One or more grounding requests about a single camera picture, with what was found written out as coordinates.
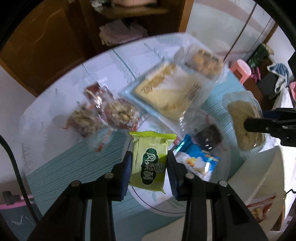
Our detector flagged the brown wooden door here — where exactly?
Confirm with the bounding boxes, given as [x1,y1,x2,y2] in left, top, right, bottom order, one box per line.
[1,1,95,96]

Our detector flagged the folded pink cloth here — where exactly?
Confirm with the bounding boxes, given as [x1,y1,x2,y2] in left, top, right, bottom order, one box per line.
[99,20,148,47]

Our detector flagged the dark seaweed snack packet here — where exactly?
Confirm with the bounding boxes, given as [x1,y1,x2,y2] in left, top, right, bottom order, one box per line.
[194,125,222,151]

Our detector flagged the pale rice crisp packet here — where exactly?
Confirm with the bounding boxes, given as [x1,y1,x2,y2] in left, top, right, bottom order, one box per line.
[222,90,266,154]

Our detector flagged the pink framed chalkboard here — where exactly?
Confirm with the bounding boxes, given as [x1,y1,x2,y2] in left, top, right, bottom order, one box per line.
[1,191,36,240]

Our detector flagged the blue white snack packet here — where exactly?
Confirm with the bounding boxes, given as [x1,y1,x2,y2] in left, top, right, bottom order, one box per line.
[173,134,220,181]

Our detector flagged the patterned teal tablecloth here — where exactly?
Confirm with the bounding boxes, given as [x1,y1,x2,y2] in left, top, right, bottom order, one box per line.
[18,32,265,224]

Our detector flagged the pink plastic stool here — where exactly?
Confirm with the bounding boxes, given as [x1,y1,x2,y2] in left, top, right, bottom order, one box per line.
[230,59,251,84]

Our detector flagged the green pastry snack packet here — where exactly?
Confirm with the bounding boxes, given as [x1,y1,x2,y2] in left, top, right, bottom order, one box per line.
[129,131,177,192]

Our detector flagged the large yellow cake packet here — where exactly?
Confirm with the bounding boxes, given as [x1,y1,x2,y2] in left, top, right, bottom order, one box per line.
[119,61,215,126]

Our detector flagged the white plastic tray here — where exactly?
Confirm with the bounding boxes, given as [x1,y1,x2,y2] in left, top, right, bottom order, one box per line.
[143,159,272,240]

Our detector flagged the clear packet yellow cookies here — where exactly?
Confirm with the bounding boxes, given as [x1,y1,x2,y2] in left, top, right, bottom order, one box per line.
[173,44,224,81]

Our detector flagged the nut cluster packet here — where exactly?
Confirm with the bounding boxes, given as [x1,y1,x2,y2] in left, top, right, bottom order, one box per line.
[104,98,140,131]
[64,103,105,138]

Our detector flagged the wooden shelf unit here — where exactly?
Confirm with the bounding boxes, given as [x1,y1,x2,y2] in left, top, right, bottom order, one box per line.
[78,1,194,54]

